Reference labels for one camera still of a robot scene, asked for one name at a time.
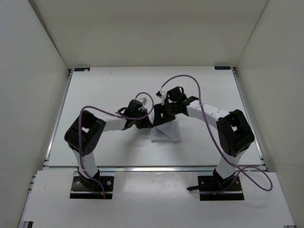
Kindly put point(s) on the right corner label sticker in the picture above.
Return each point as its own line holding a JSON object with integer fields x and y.
{"x": 222, "y": 67}

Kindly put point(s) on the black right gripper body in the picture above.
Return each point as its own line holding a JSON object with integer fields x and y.
{"x": 172, "y": 109}

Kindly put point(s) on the corner label sticker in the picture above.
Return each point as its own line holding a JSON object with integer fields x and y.
{"x": 81, "y": 69}
{"x": 222, "y": 67}

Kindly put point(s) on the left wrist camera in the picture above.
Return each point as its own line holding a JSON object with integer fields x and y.
{"x": 135, "y": 109}

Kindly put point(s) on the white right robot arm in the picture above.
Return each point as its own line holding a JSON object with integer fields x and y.
{"x": 235, "y": 134}

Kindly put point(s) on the white skirt cloth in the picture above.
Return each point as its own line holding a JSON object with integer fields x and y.
{"x": 166, "y": 132}

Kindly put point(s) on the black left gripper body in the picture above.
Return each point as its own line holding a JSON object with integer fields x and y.
{"x": 141, "y": 123}

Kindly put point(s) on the white front cover board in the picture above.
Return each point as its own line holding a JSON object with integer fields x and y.
{"x": 152, "y": 200}

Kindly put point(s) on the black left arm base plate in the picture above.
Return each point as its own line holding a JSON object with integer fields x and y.
{"x": 84, "y": 190}

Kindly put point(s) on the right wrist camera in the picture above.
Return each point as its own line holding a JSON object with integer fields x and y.
{"x": 174, "y": 95}

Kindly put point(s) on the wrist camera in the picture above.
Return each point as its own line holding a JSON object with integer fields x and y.
{"x": 135, "y": 109}
{"x": 174, "y": 95}

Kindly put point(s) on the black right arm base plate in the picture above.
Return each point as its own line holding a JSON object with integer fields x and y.
{"x": 211, "y": 188}

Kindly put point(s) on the left corner label sticker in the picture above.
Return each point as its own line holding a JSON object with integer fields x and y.
{"x": 81, "y": 69}

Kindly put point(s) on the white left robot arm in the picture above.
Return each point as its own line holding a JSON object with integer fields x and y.
{"x": 83, "y": 136}

